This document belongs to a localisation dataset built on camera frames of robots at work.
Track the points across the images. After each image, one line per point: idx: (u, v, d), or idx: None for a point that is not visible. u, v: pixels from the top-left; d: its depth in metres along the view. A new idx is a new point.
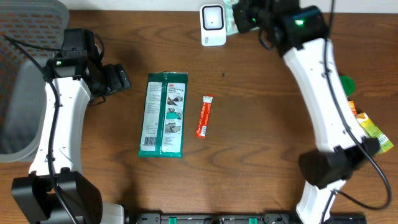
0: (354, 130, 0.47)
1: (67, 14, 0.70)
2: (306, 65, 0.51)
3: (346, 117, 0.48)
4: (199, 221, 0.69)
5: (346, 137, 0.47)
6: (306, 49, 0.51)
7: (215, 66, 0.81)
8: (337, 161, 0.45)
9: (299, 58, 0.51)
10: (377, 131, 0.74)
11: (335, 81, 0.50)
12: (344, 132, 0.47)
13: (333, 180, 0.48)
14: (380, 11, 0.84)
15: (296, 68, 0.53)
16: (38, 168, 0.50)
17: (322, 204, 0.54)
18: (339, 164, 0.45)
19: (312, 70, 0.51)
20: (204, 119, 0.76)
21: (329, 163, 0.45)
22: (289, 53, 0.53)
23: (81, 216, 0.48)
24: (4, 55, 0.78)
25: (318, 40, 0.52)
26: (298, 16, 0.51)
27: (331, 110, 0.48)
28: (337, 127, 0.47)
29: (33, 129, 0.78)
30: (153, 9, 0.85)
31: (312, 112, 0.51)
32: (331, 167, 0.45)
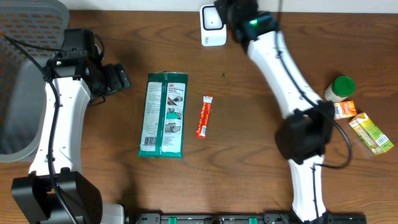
0: (309, 95, 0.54)
1: (67, 13, 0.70)
2: (263, 51, 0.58)
3: (300, 86, 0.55)
4: (199, 221, 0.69)
5: (303, 102, 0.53)
6: (262, 39, 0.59)
7: (215, 66, 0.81)
8: (298, 121, 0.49)
9: (255, 46, 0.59)
10: (377, 131, 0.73)
11: (288, 60, 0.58)
12: (301, 99, 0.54)
13: (305, 149, 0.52)
14: (380, 11, 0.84)
15: (257, 57, 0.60)
16: (38, 168, 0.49)
17: (309, 188, 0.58)
18: (301, 127, 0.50)
19: (268, 54, 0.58)
20: (204, 119, 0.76)
21: (291, 127, 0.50)
22: (250, 48, 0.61)
23: (81, 216, 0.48)
24: (4, 55, 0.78)
25: (270, 32, 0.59)
26: (254, 20, 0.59)
27: (287, 83, 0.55)
28: (294, 95, 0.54)
29: (33, 129, 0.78)
30: (153, 9, 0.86)
31: (275, 89, 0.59)
32: (293, 130, 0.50)
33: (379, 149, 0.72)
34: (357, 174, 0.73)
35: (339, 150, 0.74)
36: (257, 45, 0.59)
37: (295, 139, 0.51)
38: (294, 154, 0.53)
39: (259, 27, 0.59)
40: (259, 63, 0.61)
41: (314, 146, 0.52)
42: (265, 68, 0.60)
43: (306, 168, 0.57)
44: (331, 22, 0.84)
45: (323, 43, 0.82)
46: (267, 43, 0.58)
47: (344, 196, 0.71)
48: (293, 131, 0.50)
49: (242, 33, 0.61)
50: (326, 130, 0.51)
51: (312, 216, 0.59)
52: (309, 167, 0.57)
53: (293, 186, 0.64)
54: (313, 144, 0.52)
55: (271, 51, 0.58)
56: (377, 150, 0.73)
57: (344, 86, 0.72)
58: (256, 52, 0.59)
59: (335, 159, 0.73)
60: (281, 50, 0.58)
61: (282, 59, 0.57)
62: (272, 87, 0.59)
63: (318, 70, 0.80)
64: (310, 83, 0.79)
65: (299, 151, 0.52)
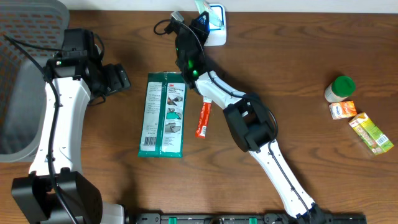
0: (236, 92, 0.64)
1: (67, 13, 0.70)
2: (201, 83, 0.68)
3: (229, 89, 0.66)
4: (199, 221, 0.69)
5: (234, 99, 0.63)
6: (200, 78, 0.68)
7: (215, 66, 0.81)
8: (232, 111, 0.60)
9: (198, 83, 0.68)
10: (377, 131, 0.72)
11: (221, 80, 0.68)
12: (232, 97, 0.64)
13: (252, 136, 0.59)
14: (380, 11, 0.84)
15: (202, 89, 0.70)
16: (38, 168, 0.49)
17: (278, 174, 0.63)
18: (236, 115, 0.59)
19: (204, 84, 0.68)
20: (204, 119, 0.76)
21: (229, 117, 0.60)
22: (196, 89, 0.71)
23: (81, 216, 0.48)
24: (4, 55, 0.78)
25: (204, 72, 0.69)
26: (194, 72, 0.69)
27: (220, 93, 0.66)
28: (226, 98, 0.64)
29: (33, 129, 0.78)
30: (153, 9, 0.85)
31: (220, 104, 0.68)
32: (231, 119, 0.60)
33: (379, 149, 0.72)
34: (356, 174, 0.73)
35: (339, 150, 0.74)
36: (199, 82, 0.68)
37: (237, 128, 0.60)
38: (247, 145, 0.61)
39: (201, 74, 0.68)
40: (205, 93, 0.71)
41: (260, 132, 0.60)
42: (210, 95, 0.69)
43: (267, 156, 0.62)
44: (331, 22, 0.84)
45: (323, 44, 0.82)
46: (202, 77, 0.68)
47: (344, 196, 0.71)
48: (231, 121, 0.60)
49: (192, 83, 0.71)
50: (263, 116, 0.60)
51: (301, 208, 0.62)
52: (268, 153, 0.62)
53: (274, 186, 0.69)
54: (258, 130, 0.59)
55: (206, 79, 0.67)
56: (377, 150, 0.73)
57: (344, 86, 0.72)
58: (199, 86, 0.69)
59: (334, 158, 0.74)
60: (212, 76, 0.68)
61: (215, 81, 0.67)
62: (219, 104, 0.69)
63: (317, 70, 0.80)
64: (310, 83, 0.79)
65: (249, 139, 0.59)
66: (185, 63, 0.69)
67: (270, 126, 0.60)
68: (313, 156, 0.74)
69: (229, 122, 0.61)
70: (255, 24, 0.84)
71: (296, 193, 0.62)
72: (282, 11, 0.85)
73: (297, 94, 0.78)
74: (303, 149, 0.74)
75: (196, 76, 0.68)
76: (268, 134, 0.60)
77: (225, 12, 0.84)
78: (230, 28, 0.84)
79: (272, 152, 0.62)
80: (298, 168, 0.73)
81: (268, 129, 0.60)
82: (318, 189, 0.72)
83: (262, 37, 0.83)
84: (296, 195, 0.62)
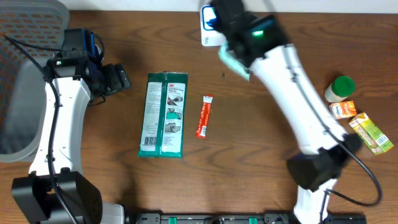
0: (333, 130, 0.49)
1: (67, 14, 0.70)
2: (274, 73, 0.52)
3: (322, 117, 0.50)
4: (199, 221, 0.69)
5: (327, 137, 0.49)
6: (270, 57, 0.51)
7: (214, 65, 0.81)
8: (324, 164, 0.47)
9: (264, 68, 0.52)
10: (377, 131, 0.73)
11: (304, 81, 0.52)
12: (325, 134, 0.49)
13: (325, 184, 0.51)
14: (380, 11, 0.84)
15: (267, 76, 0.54)
16: (38, 168, 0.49)
17: (318, 203, 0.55)
18: (326, 167, 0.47)
19: (281, 77, 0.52)
20: (204, 119, 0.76)
21: (318, 170, 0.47)
22: (254, 64, 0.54)
23: (81, 216, 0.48)
24: (4, 55, 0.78)
25: (278, 46, 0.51)
26: (255, 28, 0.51)
27: (309, 111, 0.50)
28: (318, 130, 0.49)
29: (33, 129, 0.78)
30: (153, 10, 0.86)
31: (291, 117, 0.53)
32: (319, 172, 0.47)
33: (379, 149, 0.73)
34: (357, 174, 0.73)
35: None
36: (267, 64, 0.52)
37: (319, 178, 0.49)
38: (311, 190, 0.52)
39: (263, 38, 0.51)
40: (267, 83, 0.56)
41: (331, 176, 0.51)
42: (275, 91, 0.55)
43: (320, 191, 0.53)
44: (331, 22, 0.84)
45: (323, 44, 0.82)
46: (277, 60, 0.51)
47: None
48: (318, 173, 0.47)
49: (246, 49, 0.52)
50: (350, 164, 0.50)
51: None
52: (323, 190, 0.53)
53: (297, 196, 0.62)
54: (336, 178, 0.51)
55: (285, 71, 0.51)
56: (377, 150, 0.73)
57: (344, 86, 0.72)
58: (268, 71, 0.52)
59: None
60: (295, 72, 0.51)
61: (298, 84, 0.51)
62: (286, 113, 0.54)
63: (317, 70, 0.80)
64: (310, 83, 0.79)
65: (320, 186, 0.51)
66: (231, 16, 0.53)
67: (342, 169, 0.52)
68: None
69: (308, 167, 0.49)
70: None
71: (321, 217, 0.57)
72: (282, 11, 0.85)
73: None
74: None
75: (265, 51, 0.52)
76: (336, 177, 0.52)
77: None
78: None
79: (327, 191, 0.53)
80: None
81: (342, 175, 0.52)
82: None
83: None
84: (318, 218, 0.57)
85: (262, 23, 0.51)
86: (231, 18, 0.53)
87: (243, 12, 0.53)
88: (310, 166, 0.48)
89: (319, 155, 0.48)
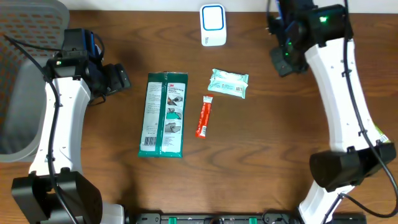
0: (370, 134, 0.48)
1: (67, 14, 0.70)
2: (328, 62, 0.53)
3: (362, 117, 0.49)
4: (199, 221, 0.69)
5: (361, 139, 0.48)
6: (328, 46, 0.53)
7: (214, 65, 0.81)
8: (350, 162, 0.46)
9: (320, 55, 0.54)
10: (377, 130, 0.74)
11: (355, 79, 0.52)
12: (360, 135, 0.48)
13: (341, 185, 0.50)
14: (380, 11, 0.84)
15: (319, 65, 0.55)
16: (38, 168, 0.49)
17: (327, 205, 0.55)
18: (351, 166, 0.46)
19: (333, 68, 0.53)
20: (204, 119, 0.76)
21: (342, 168, 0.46)
22: (310, 48, 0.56)
23: (81, 216, 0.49)
24: (4, 55, 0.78)
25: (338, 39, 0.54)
26: (323, 14, 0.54)
27: (349, 106, 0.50)
28: (353, 128, 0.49)
29: (33, 129, 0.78)
30: (153, 10, 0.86)
31: (330, 109, 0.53)
32: (344, 172, 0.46)
33: None
34: None
35: None
36: (323, 50, 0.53)
37: (339, 178, 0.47)
38: (327, 188, 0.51)
39: (329, 25, 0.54)
40: (316, 71, 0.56)
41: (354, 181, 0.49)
42: (321, 82, 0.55)
43: (333, 194, 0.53)
44: None
45: None
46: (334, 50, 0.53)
47: None
48: (341, 172, 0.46)
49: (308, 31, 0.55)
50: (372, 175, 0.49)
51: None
52: (336, 193, 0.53)
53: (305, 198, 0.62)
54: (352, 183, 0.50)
55: (338, 63, 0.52)
56: None
57: None
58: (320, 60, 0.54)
59: None
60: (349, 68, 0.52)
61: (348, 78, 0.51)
62: (326, 107, 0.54)
63: None
64: (310, 83, 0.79)
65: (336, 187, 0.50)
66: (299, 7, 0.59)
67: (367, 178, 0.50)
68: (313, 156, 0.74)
69: (333, 163, 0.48)
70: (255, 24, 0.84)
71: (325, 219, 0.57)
72: None
73: (298, 94, 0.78)
74: (304, 149, 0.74)
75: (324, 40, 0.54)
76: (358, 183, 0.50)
77: (225, 12, 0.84)
78: (230, 28, 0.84)
79: (342, 195, 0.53)
80: (298, 168, 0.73)
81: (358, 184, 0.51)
82: None
83: (261, 37, 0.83)
84: (322, 219, 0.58)
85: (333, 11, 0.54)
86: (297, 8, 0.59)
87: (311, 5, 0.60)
88: (336, 163, 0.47)
89: (349, 154, 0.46)
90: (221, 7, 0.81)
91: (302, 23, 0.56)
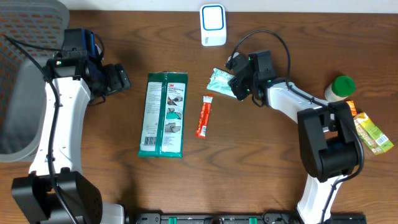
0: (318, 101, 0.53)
1: (67, 13, 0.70)
2: (276, 92, 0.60)
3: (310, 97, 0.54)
4: (199, 221, 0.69)
5: (314, 105, 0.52)
6: (274, 86, 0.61)
7: (215, 66, 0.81)
8: (311, 116, 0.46)
9: (271, 91, 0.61)
10: (377, 131, 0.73)
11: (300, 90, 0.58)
12: (311, 103, 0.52)
13: (328, 158, 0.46)
14: (381, 11, 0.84)
15: (275, 100, 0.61)
16: (38, 168, 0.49)
17: (323, 199, 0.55)
18: (315, 121, 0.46)
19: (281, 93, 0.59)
20: (204, 119, 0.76)
21: (305, 124, 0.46)
22: (269, 96, 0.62)
23: (81, 216, 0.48)
24: (4, 55, 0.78)
25: (282, 81, 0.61)
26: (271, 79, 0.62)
27: (297, 98, 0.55)
28: (304, 102, 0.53)
29: (33, 129, 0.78)
30: (153, 9, 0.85)
31: (292, 115, 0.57)
32: (309, 126, 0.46)
33: (379, 149, 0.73)
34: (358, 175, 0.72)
35: None
36: (273, 89, 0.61)
37: (312, 139, 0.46)
38: (319, 169, 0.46)
39: (275, 83, 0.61)
40: (278, 106, 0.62)
41: (339, 155, 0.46)
42: (284, 109, 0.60)
43: (327, 186, 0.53)
44: (331, 22, 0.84)
45: (323, 44, 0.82)
46: (280, 86, 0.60)
47: (344, 196, 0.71)
48: (308, 128, 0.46)
49: (264, 93, 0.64)
50: (351, 137, 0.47)
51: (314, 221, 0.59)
52: (329, 184, 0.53)
53: (303, 196, 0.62)
54: (338, 154, 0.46)
55: (282, 87, 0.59)
56: (377, 150, 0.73)
57: (344, 85, 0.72)
58: (272, 94, 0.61)
59: None
60: (290, 83, 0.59)
61: (292, 89, 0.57)
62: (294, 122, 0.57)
63: (317, 70, 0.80)
64: (310, 83, 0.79)
65: (325, 163, 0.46)
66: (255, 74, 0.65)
67: (354, 154, 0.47)
68: None
69: (301, 129, 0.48)
70: (255, 24, 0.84)
71: (323, 214, 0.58)
72: (283, 12, 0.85)
73: None
74: None
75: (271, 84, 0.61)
76: (347, 161, 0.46)
77: (225, 12, 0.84)
78: (229, 28, 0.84)
79: (336, 186, 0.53)
80: (298, 168, 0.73)
81: (351, 161, 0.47)
82: None
83: (261, 37, 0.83)
84: (319, 216, 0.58)
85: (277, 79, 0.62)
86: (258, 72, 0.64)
87: (271, 68, 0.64)
88: (301, 125, 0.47)
89: (307, 111, 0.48)
90: (221, 7, 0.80)
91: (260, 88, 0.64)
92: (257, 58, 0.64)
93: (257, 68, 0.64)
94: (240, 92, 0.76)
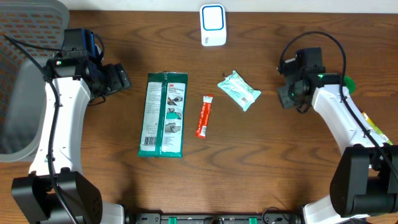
0: (374, 135, 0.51)
1: (67, 13, 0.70)
2: (326, 96, 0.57)
3: (364, 124, 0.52)
4: (199, 221, 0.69)
5: (367, 141, 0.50)
6: (326, 87, 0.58)
7: (215, 65, 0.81)
8: (360, 157, 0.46)
9: (319, 93, 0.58)
10: (379, 131, 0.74)
11: (353, 105, 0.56)
12: (364, 137, 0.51)
13: (362, 201, 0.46)
14: (380, 11, 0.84)
15: (320, 102, 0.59)
16: (38, 168, 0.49)
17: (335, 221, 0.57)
18: (362, 163, 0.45)
19: (331, 100, 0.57)
20: (204, 119, 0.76)
21: (351, 163, 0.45)
22: (314, 97, 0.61)
23: (81, 216, 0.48)
24: (4, 55, 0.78)
25: (334, 84, 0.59)
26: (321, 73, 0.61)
27: (350, 119, 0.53)
28: (357, 132, 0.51)
29: (33, 129, 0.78)
30: (153, 9, 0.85)
31: (335, 128, 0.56)
32: (354, 166, 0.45)
33: None
34: None
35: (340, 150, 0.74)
36: (323, 91, 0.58)
37: (352, 180, 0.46)
38: (348, 208, 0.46)
39: (327, 84, 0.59)
40: (320, 108, 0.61)
41: (374, 201, 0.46)
42: (327, 115, 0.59)
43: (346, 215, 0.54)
44: (331, 22, 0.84)
45: (323, 44, 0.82)
46: (332, 91, 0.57)
47: None
48: (352, 168, 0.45)
49: (310, 88, 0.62)
50: (393, 188, 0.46)
51: None
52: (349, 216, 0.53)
53: (310, 204, 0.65)
54: (373, 200, 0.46)
55: (334, 94, 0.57)
56: None
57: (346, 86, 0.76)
58: (320, 98, 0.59)
59: (336, 159, 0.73)
60: (345, 94, 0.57)
61: (346, 102, 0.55)
62: (333, 133, 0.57)
63: None
64: None
65: (357, 205, 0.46)
66: (303, 68, 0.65)
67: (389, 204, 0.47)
68: (313, 156, 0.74)
69: (344, 165, 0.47)
70: (255, 24, 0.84)
71: None
72: (283, 11, 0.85)
73: None
74: (304, 149, 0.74)
75: (323, 84, 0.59)
76: (380, 209, 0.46)
77: (225, 12, 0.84)
78: (230, 28, 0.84)
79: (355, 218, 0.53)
80: (298, 168, 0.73)
81: (384, 209, 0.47)
82: (318, 189, 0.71)
83: (262, 37, 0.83)
84: None
85: (329, 76, 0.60)
86: (307, 65, 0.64)
87: (321, 65, 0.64)
88: (346, 162, 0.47)
89: (357, 149, 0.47)
90: (221, 7, 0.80)
91: (306, 82, 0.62)
92: (306, 52, 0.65)
93: (304, 61, 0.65)
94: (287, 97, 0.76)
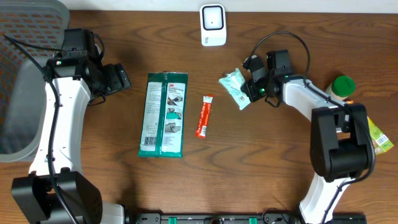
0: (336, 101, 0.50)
1: (66, 13, 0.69)
2: (292, 86, 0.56)
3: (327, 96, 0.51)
4: (199, 221, 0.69)
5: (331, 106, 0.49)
6: (291, 81, 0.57)
7: (215, 66, 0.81)
8: (324, 113, 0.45)
9: (287, 86, 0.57)
10: (378, 131, 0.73)
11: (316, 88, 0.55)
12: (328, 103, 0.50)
13: (338, 158, 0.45)
14: (381, 11, 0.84)
15: (290, 97, 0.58)
16: (38, 168, 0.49)
17: (326, 200, 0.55)
18: (329, 121, 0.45)
19: (296, 88, 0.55)
20: (204, 119, 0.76)
21: (318, 121, 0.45)
22: (285, 92, 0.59)
23: (81, 216, 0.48)
24: (4, 55, 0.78)
25: (299, 76, 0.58)
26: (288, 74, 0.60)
27: (313, 96, 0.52)
28: (321, 102, 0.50)
29: (33, 129, 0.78)
30: (153, 9, 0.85)
31: (306, 111, 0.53)
32: (322, 124, 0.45)
33: (379, 149, 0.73)
34: None
35: None
36: (289, 84, 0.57)
37: (323, 137, 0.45)
38: (326, 168, 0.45)
39: (293, 79, 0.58)
40: (291, 102, 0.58)
41: (349, 157, 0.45)
42: (297, 105, 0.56)
43: (333, 187, 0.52)
44: (331, 22, 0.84)
45: (323, 44, 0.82)
46: (296, 81, 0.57)
47: (344, 196, 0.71)
48: (320, 126, 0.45)
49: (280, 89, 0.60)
50: (362, 140, 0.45)
51: (314, 219, 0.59)
52: (336, 185, 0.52)
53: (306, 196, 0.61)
54: (348, 155, 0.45)
55: (299, 83, 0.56)
56: (377, 150, 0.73)
57: (344, 85, 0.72)
58: (288, 91, 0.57)
59: None
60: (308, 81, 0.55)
61: (310, 86, 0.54)
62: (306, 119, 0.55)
63: (317, 70, 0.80)
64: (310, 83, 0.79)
65: (334, 163, 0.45)
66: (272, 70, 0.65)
67: (364, 159, 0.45)
68: None
69: (314, 127, 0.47)
70: (255, 24, 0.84)
71: (324, 214, 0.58)
72: (283, 11, 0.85)
73: None
74: (304, 149, 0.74)
75: (288, 80, 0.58)
76: (357, 164, 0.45)
77: (225, 12, 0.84)
78: (230, 28, 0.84)
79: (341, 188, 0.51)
80: (298, 168, 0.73)
81: (360, 163, 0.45)
82: None
83: (262, 37, 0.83)
84: (321, 216, 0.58)
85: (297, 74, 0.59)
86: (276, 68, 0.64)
87: (288, 66, 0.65)
88: (314, 122, 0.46)
89: (322, 109, 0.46)
90: (221, 7, 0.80)
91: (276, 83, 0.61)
92: (276, 55, 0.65)
93: (273, 64, 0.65)
94: (254, 93, 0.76)
